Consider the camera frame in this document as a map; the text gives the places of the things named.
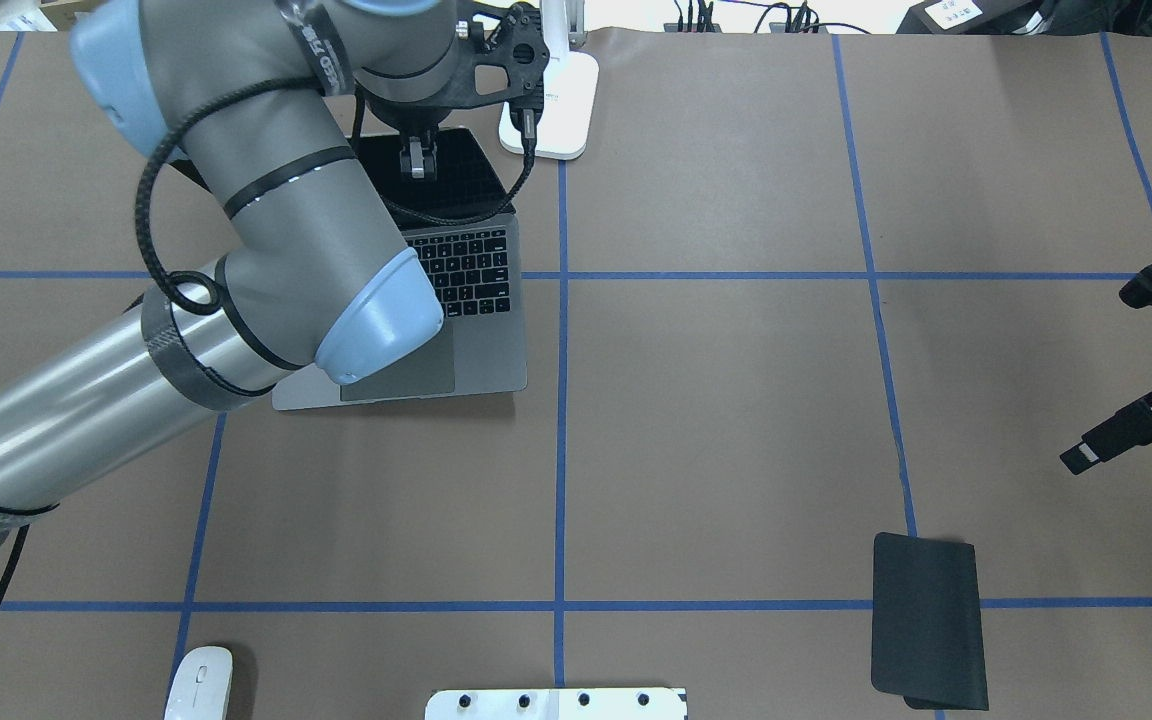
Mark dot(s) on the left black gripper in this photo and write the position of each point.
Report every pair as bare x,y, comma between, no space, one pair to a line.
404,117

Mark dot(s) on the grey laptop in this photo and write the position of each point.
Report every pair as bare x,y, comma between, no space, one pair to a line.
465,232

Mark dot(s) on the black mouse pad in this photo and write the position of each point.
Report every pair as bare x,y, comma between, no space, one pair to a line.
926,637

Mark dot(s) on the white computer mouse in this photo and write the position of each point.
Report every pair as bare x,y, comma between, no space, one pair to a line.
201,685

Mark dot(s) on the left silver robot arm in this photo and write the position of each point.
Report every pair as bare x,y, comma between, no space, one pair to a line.
266,246

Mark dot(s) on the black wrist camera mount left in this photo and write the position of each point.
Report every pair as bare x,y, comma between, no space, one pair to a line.
509,38

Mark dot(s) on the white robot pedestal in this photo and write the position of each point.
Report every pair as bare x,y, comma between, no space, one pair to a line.
559,703

